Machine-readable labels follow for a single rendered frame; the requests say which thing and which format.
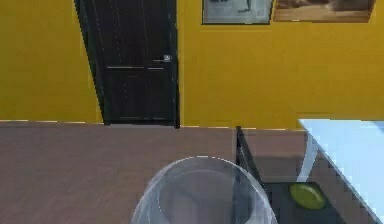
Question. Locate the black room door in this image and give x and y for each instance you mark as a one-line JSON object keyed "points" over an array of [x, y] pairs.
{"points": [[133, 66]]}

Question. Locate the clear glass bin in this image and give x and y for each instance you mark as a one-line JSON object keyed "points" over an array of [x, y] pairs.
{"points": [[200, 193]]}

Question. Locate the grey framed picture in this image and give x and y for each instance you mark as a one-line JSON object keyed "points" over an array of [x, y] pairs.
{"points": [[236, 13]]}

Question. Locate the green round cushion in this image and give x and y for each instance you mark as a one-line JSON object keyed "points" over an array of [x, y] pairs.
{"points": [[307, 196]]}

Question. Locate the brown framed picture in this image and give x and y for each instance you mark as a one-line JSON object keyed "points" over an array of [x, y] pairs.
{"points": [[323, 11]]}

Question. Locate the white table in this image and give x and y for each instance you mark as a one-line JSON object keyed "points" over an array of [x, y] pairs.
{"points": [[353, 150]]}

